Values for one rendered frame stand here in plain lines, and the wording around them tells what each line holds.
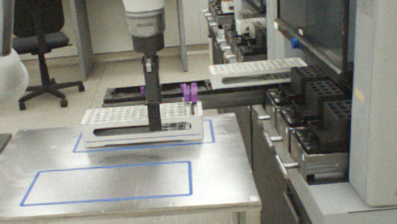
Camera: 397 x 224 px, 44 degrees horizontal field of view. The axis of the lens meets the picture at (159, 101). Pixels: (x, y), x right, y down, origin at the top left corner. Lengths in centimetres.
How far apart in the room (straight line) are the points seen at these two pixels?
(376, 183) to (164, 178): 42
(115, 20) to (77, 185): 413
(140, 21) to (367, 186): 59
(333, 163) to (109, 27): 415
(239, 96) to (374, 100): 63
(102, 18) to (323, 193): 420
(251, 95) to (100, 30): 372
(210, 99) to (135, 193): 62
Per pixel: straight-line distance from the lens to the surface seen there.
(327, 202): 111
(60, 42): 398
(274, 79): 157
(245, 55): 194
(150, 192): 99
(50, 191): 106
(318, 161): 116
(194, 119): 117
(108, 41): 516
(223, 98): 154
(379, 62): 98
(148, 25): 111
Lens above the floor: 132
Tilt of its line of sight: 20 degrees down
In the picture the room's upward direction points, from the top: 6 degrees counter-clockwise
